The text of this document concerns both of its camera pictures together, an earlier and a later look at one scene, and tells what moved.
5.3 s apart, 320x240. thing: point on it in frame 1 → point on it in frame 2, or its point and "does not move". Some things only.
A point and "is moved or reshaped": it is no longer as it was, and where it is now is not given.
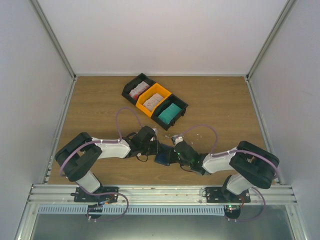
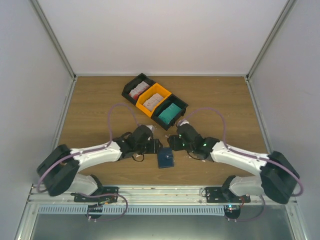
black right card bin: (171, 99) does not move
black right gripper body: (172, 160) → (174, 140)
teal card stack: (169, 114) does not move
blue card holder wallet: (163, 157) is moved or reshaped
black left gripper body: (151, 151) does not move
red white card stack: (137, 91) does not move
